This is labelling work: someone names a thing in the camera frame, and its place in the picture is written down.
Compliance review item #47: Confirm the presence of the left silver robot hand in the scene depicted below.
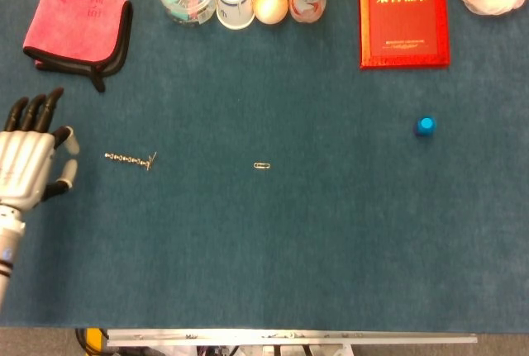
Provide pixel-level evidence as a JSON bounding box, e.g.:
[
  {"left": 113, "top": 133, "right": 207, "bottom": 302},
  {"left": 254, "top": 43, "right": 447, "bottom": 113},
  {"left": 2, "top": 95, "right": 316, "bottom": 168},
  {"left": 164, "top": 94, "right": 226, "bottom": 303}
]
[{"left": 0, "top": 87, "right": 80, "bottom": 214}]

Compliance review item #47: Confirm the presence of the metal magnetic bar chain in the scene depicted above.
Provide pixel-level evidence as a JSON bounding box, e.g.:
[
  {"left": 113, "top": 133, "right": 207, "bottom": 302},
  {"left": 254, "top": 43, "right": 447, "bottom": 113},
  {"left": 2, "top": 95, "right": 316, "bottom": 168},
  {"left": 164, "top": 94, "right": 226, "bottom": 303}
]
[{"left": 104, "top": 152, "right": 150, "bottom": 166}]

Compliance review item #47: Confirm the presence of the pink folded cloth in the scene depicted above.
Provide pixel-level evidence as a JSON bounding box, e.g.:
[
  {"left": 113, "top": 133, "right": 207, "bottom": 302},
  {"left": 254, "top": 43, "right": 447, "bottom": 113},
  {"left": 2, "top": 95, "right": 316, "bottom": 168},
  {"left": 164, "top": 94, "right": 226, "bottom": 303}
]
[{"left": 22, "top": 0, "right": 134, "bottom": 93}]

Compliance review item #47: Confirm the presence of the white paper cup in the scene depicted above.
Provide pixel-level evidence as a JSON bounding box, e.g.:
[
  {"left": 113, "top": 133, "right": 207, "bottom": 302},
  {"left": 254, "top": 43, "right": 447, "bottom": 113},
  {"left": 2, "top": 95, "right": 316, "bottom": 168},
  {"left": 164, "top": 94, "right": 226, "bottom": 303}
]
[{"left": 215, "top": 0, "right": 255, "bottom": 31}]

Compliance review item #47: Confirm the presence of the golden egg-shaped ball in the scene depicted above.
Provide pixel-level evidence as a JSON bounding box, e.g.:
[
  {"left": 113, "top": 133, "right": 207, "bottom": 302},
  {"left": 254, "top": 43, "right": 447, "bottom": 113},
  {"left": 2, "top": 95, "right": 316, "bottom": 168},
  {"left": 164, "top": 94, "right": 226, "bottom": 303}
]
[{"left": 252, "top": 0, "right": 289, "bottom": 26}]

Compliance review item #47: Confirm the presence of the small blue bottle cap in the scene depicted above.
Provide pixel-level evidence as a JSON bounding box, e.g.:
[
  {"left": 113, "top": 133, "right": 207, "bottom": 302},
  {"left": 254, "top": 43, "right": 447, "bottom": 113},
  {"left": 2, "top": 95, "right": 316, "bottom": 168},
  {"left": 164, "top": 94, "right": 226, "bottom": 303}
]
[{"left": 414, "top": 114, "right": 438, "bottom": 138}]

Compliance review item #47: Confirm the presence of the red certificate folder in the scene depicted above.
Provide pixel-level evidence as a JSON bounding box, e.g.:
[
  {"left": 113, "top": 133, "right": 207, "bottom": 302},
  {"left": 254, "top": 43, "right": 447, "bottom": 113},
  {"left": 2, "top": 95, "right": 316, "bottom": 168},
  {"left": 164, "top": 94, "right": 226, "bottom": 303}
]
[{"left": 357, "top": 0, "right": 451, "bottom": 70}]

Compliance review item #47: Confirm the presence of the aluminium rail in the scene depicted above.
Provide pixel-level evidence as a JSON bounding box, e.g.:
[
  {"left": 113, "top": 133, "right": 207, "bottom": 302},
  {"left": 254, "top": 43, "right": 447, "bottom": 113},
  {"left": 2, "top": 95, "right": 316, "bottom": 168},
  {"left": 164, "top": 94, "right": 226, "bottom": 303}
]
[{"left": 106, "top": 328, "right": 479, "bottom": 347}]

